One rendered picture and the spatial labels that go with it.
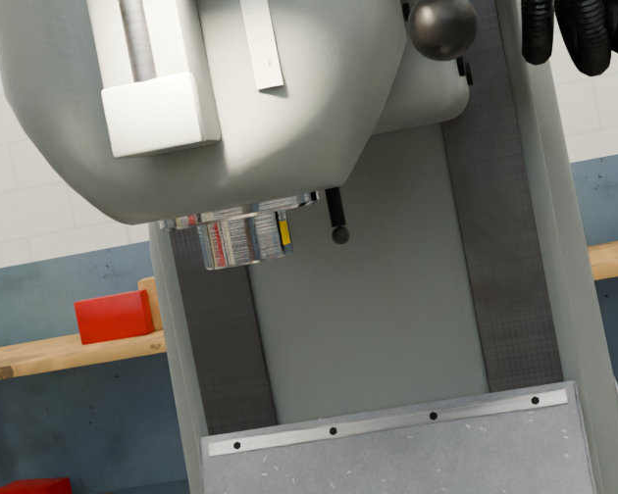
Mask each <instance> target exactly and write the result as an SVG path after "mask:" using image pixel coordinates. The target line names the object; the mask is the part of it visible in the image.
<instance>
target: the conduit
mask: <svg viewBox="0 0 618 494"><path fill-rule="evenodd" d="M520 5H521V10H522V12H521V14H522V17H521V18H522V55H523V57H524V59H525V60H526V62H527V63H530V64H532V65H535V66H536V65H541V64H544V63H545V62H546V61H547V60H548V59H549V58H550V57H551V54H552V45H553V34H554V12H555V17H556V20H557V24H558V26H559V29H560V33H561V36H562V39H563V41H564V44H565V46H566V49H567V51H568V53H569V55H570V58H571V60H572V61H573V63H574V65H575V67H576V68H577V69H578V71H579V72H580V73H582V74H585V75H587V76H589V77H591V76H597V75H601V74H603V73H604V72H605V71H606V70H607V69H608V68H609V65H610V60H611V54H612V53H611V52H612V51H613V52H615V53H617V54H618V0H521V4H520ZM611 50H612V51H611Z"/></svg>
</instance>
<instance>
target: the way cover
mask: <svg viewBox="0 0 618 494"><path fill-rule="evenodd" d="M529 412H534V413H533V414H529ZM544 417H546V419H545V420H541V419H543V418H544ZM529 420H531V421H529ZM466 424H468V425H470V427H468V426H466ZM481 428H482V429H481ZM484 429H485V430H486V431H484ZM561 429H564V430H567V432H566V433H565V432H562V431H561ZM407 436H413V438H407ZM564 436H568V437H569V438H568V439H567V438H563V437H564ZM252 445H253V449H252ZM217 448H219V449H218V450H216V449H217ZM565 454H567V455H568V456H569V457H568V458H567V457H565V456H564V455H565ZM198 456H199V473H200V491H201V494H225V492H227V494H384V492H385V493H386V494H405V493H406V494H597V492H596V486H595V481H594V475H593V470H592V460H591V455H590V449H589V444H588V438H587V434H586V429H585V423H584V418H583V412H582V407H581V401H580V396H579V391H578V385H577V380H571V381H564V382H558V383H551V384H546V385H539V386H532V387H526V388H519V389H513V390H506V391H500V392H493V393H488V394H481V395H475V396H468V397H462V398H455V399H449V400H442V401H435V402H430V403H423V404H417V405H410V406H404V407H397V408H391V409H384V410H378V411H372V412H366V413H359V414H353V415H346V416H339V417H333V418H326V419H321V420H308V421H302V422H296V423H289V424H283V425H276V426H270V427H263V428H257V429H250V430H243V431H238V432H231V433H225V434H218V435H212V436H205V437H198ZM265 457H267V458H266V460H265V462H263V461H264V459H265ZM274 467H277V468H278V470H276V469H274ZM438 469H440V471H438ZM350 470H351V473H347V472H348V471H350ZM262 473H266V474H267V475H262ZM287 474H288V476H286V475H287ZM293 478H294V484H293V480H292V479H293ZM383 479H384V480H385V481H382V480H383ZM331 484H332V485H333V486H334V488H333V487H332V486H331ZM441 488H443V489H445V491H444V490H443V489H441ZM502 490H504V491H506V493H505V492H502Z"/></svg>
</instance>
